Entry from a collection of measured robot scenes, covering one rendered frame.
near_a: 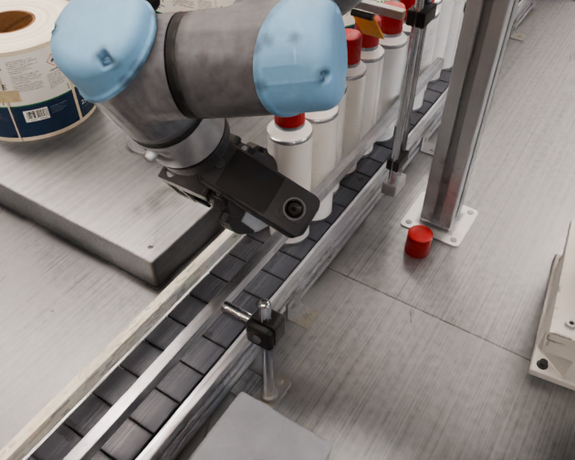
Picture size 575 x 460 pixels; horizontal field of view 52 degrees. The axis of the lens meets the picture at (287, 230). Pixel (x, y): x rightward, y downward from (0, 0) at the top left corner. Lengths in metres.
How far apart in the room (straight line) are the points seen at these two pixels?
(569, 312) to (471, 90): 0.27
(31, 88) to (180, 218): 0.31
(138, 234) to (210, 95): 0.40
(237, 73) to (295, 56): 0.04
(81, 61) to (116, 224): 0.42
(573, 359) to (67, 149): 0.74
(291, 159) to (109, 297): 0.30
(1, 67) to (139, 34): 0.54
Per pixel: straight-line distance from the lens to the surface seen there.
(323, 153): 0.70
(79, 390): 0.62
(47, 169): 0.93
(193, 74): 0.40
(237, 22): 0.40
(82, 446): 0.53
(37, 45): 0.93
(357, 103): 0.78
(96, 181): 0.88
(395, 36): 0.84
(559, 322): 0.69
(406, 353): 0.72
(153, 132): 0.47
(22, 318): 0.80
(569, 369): 0.72
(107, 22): 0.42
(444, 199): 0.84
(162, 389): 0.63
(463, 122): 0.77
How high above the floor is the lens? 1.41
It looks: 44 degrees down
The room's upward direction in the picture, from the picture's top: straight up
